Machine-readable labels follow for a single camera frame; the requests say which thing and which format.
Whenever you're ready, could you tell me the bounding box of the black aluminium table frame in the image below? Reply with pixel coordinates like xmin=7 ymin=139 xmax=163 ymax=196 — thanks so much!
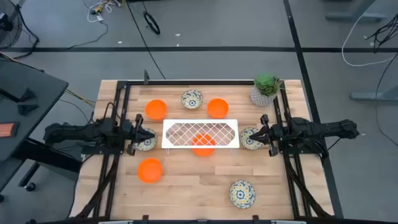
xmin=70 ymin=79 xmax=336 ymax=224

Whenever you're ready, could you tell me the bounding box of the orange plastic bowl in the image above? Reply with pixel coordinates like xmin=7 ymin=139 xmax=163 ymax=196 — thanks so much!
xmin=191 ymin=133 xmax=216 ymax=157
xmin=206 ymin=98 xmax=230 ymax=119
xmin=137 ymin=157 xmax=164 ymax=184
xmin=144 ymin=99 xmax=168 ymax=121

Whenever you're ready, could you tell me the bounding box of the grey desk foot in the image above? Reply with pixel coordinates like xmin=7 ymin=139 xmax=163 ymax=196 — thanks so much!
xmin=350 ymin=85 xmax=398 ymax=102

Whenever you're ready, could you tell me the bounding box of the white floor cable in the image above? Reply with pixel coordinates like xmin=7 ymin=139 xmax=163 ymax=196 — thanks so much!
xmin=341 ymin=11 xmax=398 ymax=67

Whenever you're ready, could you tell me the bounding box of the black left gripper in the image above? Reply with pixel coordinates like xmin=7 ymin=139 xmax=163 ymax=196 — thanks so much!
xmin=123 ymin=113 xmax=156 ymax=156

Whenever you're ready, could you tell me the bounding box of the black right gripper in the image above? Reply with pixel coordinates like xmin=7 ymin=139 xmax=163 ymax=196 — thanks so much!
xmin=249 ymin=114 xmax=282 ymax=157

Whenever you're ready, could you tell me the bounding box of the black wedge stand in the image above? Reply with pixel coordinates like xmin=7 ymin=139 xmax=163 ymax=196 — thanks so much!
xmin=17 ymin=104 xmax=40 ymax=117
xmin=0 ymin=88 xmax=37 ymax=103

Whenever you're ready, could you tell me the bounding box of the orange flat item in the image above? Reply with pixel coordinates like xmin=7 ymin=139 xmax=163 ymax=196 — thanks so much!
xmin=0 ymin=122 xmax=21 ymax=138

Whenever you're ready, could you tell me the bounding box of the white wire shelf rack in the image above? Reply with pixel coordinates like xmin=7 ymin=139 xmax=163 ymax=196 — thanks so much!
xmin=161 ymin=119 xmax=241 ymax=156

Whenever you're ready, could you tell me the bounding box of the black floor fan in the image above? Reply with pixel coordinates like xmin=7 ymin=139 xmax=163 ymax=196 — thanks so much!
xmin=0 ymin=0 xmax=23 ymax=50

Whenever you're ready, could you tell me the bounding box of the white cable bundle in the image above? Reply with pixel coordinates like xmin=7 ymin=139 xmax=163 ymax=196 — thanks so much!
xmin=86 ymin=0 xmax=123 ymax=23

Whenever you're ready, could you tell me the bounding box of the black coiled cable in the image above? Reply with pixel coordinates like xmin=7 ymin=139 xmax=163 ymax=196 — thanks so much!
xmin=142 ymin=11 xmax=162 ymax=35

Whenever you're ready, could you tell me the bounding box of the succulent in white patterned pot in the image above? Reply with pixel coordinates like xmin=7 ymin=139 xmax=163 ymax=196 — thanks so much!
xmin=249 ymin=73 xmax=285 ymax=108

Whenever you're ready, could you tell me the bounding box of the grey desk leg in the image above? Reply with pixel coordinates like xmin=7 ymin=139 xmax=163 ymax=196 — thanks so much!
xmin=325 ymin=0 xmax=388 ymax=22

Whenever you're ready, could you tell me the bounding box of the black cable bundle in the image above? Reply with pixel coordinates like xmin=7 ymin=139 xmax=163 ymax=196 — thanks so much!
xmin=365 ymin=14 xmax=398 ymax=54

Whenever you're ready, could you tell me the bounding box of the yellow patterned ceramic bowl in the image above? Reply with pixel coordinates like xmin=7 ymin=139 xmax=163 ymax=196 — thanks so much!
xmin=134 ymin=128 xmax=159 ymax=152
xmin=239 ymin=126 xmax=264 ymax=151
xmin=229 ymin=179 xmax=257 ymax=210
xmin=181 ymin=89 xmax=205 ymax=110

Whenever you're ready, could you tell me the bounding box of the yellow floor cable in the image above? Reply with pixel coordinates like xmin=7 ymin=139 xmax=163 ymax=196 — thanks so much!
xmin=65 ymin=89 xmax=96 ymax=108

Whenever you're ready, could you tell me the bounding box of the black desk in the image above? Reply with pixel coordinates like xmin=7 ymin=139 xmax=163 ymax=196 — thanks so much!
xmin=0 ymin=58 xmax=83 ymax=203

